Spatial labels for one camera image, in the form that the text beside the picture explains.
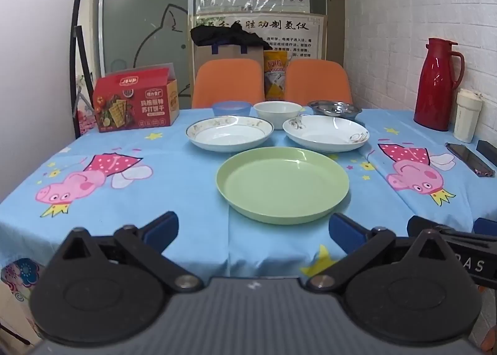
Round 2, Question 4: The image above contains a blue translucent bowl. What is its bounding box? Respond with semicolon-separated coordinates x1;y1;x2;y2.
212;101;252;118

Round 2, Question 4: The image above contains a brown paper bag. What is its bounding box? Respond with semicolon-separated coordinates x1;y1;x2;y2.
194;43;265;68

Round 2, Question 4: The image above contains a red thermos jug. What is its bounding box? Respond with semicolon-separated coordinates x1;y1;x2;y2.
413;37;465;131

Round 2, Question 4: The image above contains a blue cartoon tablecloth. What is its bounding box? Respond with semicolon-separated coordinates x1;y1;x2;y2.
0;107;497;325

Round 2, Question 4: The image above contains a floral printed bag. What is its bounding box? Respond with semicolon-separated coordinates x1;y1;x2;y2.
0;258;41;342

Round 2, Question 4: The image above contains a green plastic plate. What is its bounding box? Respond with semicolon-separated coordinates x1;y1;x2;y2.
216;147;350;225

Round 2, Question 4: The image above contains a yellow packet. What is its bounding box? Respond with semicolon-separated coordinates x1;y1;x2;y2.
264;50;290;101

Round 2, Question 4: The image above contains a floral printed cloth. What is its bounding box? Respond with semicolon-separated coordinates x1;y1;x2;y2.
75;75;98;136

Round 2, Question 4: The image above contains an orange chair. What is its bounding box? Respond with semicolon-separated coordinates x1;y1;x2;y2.
192;59;266;109
285;59;353;105

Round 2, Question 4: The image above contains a white ceramic bowl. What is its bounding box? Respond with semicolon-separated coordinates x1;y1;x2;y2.
253;101;303;130

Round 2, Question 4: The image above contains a stainless steel bowl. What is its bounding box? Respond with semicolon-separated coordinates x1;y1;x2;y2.
308;101;362;121

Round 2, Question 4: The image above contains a black cloth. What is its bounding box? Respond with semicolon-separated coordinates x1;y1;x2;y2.
190;24;265;48

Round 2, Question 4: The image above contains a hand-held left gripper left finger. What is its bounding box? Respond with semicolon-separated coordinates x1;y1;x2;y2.
54;212;204;294

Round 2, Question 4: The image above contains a white tumbler cup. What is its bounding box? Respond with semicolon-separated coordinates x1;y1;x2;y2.
454;88;483;143

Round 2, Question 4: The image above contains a red biscuit carton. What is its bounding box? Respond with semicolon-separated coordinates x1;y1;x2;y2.
92;64;180;133

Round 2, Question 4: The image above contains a white board black frame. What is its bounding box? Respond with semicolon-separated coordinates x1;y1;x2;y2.
0;0;91;202

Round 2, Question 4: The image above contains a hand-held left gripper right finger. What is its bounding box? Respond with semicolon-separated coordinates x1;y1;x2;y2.
307;213;461;294

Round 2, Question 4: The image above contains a white plate brown print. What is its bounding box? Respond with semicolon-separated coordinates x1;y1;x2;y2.
282;114;370;153

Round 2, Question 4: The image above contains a white plate gold rim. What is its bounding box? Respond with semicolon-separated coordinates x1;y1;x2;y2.
185;116;275;153

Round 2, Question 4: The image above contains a frosted glass partition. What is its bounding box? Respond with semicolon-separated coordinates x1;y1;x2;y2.
93;0;195;107

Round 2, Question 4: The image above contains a white text wall poster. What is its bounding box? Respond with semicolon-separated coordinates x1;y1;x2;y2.
190;13;325;61

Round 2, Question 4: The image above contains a black smartphone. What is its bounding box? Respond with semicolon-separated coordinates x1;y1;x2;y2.
446;142;495;177

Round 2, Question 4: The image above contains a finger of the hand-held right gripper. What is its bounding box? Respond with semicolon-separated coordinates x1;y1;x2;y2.
407;216;497;249
474;218;497;235

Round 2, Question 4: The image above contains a black flat device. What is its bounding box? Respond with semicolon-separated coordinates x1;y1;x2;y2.
476;140;497;165

